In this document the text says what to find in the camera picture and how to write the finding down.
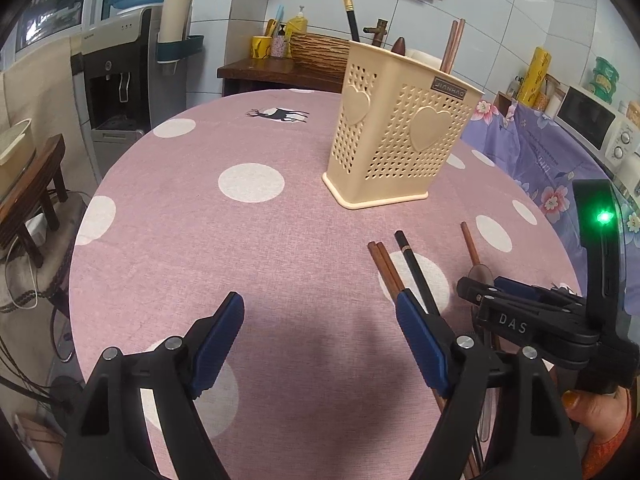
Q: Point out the woven basket sink basin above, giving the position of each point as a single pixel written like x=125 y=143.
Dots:
x=320 y=53

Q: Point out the brown wooden chopstick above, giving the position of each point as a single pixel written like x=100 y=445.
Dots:
x=382 y=269
x=457 y=42
x=398 y=283
x=444 y=65

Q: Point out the right hand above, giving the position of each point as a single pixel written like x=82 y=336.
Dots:
x=607 y=416

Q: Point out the black chopstick on table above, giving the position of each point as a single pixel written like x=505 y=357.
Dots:
x=417 y=274

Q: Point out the dark wooden counter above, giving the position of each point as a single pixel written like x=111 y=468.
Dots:
x=250 y=75

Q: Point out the yellow soap bottle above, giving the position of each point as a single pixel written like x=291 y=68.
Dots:
x=296 y=25

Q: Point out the yellow roll package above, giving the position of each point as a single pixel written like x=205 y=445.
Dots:
x=532 y=82

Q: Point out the water dispenser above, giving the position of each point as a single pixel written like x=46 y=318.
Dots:
x=128 y=92

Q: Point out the bronze faucet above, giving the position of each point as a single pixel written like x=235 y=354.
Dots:
x=378 y=32

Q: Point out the clear plastic ladle spoon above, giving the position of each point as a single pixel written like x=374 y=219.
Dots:
x=469 y=242

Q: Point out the beige perforated utensil holder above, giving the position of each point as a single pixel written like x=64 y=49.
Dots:
x=398 y=122

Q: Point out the black gold chopstick in holder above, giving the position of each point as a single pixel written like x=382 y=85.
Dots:
x=352 y=21

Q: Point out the pink polka dot tablecloth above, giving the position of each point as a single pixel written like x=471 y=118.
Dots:
x=228 y=197

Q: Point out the dark wooden spoon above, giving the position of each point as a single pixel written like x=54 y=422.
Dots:
x=399 y=46

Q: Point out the dark wooden stool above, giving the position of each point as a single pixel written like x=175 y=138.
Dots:
x=31 y=192

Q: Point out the white microwave oven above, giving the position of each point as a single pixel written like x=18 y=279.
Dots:
x=607 y=134

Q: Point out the yellow mug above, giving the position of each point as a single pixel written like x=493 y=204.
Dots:
x=260 y=47

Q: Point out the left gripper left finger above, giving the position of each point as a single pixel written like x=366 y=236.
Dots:
x=108 y=436

